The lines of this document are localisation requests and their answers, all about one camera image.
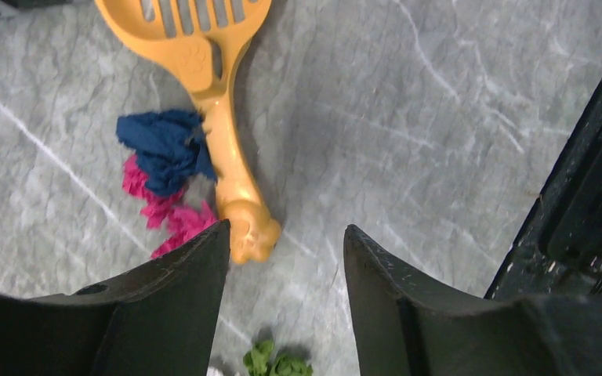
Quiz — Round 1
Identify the yellow slotted scoop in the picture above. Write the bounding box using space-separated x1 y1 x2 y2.
96 0 281 264

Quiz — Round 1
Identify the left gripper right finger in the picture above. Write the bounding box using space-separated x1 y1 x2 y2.
343 225 602 375

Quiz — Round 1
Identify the pink paper scrap by scoop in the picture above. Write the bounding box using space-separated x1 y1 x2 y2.
121 154 217 259

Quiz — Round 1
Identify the dark blue scrap by scoop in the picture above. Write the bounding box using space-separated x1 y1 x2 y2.
116 109 217 197

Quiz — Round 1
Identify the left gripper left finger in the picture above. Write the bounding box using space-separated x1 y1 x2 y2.
0 221 230 375

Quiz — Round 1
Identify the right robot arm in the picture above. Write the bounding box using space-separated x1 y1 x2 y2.
485 78 602 300

